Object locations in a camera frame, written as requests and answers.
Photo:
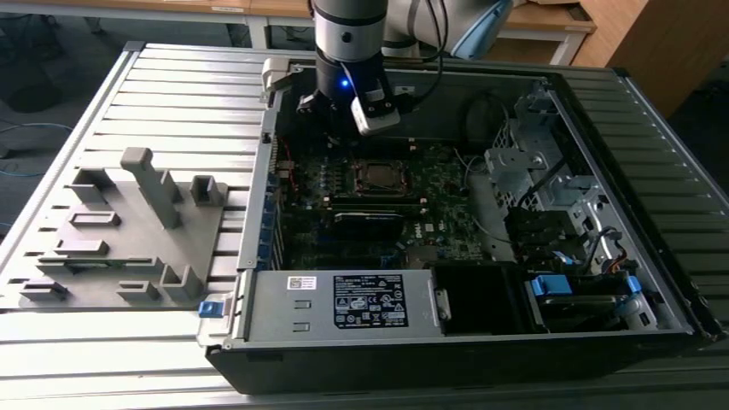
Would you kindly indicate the silver CPU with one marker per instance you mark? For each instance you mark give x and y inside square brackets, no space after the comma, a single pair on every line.
[381,175]

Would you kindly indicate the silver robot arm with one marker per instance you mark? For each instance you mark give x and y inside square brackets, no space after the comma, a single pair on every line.
[346,25]

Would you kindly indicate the CPU socket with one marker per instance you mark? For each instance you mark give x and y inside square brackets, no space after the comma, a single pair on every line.
[355,192]

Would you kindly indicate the metal drive cage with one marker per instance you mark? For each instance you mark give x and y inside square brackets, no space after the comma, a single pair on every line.
[511,164]

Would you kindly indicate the wooden desk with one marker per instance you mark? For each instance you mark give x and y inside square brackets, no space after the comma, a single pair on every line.
[541,23]
[142,4]

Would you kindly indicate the green motherboard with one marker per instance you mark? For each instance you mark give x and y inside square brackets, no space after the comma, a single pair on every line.
[449,213]

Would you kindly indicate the chipset heatsink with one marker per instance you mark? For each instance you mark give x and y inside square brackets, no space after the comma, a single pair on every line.
[422,254]

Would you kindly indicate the grey parts rack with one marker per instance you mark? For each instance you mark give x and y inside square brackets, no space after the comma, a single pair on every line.
[142,239]

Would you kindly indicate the wooden cabinet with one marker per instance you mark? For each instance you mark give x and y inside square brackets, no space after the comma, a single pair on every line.
[654,42]

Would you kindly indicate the silver power supply unit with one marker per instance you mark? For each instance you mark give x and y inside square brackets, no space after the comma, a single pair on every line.
[273,307]

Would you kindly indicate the blue case latch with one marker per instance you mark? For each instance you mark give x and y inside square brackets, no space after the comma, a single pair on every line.
[209,309]

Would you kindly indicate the blue disk carrier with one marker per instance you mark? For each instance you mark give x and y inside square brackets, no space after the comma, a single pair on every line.
[549,285]

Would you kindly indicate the green RAM stick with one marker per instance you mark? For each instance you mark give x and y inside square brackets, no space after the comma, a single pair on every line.
[93,265]

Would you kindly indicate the black PC case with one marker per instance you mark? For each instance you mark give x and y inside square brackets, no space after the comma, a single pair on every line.
[398,371]

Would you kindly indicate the blue plastic clip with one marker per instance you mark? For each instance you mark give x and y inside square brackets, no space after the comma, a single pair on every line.
[633,288]

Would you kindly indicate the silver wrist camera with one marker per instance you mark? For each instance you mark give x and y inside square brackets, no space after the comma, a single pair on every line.
[370,126]
[307,104]

